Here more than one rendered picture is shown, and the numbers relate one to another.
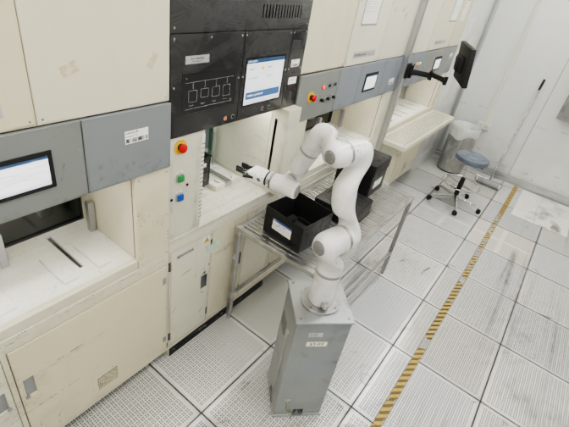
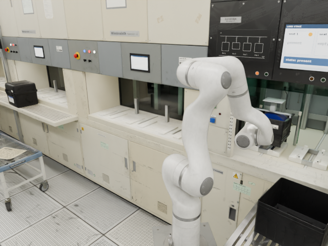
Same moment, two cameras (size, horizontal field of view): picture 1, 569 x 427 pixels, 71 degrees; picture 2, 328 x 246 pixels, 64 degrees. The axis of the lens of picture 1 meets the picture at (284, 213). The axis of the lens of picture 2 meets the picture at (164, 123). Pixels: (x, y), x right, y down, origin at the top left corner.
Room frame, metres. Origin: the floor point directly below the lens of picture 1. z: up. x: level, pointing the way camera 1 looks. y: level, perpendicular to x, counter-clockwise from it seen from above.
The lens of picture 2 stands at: (1.44, -1.16, 1.68)
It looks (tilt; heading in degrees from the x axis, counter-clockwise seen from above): 20 degrees down; 98
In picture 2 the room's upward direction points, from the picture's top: straight up
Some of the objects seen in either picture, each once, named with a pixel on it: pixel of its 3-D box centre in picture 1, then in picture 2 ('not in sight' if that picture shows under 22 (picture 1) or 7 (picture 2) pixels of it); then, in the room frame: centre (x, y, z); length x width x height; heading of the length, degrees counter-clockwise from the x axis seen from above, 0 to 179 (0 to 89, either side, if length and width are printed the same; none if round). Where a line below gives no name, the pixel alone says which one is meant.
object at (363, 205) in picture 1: (343, 202); not in sight; (2.25, -0.36, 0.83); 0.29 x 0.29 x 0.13; 61
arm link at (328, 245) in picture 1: (329, 252); (181, 183); (1.38, -0.22, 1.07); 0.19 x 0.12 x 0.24; 136
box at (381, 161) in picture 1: (361, 169); not in sight; (2.67, -0.49, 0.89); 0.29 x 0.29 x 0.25; 61
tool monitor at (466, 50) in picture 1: (443, 64); not in sight; (3.39, -0.99, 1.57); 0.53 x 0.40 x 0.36; 59
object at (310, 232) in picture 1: (297, 220); (296, 215); (1.91, -0.08, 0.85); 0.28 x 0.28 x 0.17; 54
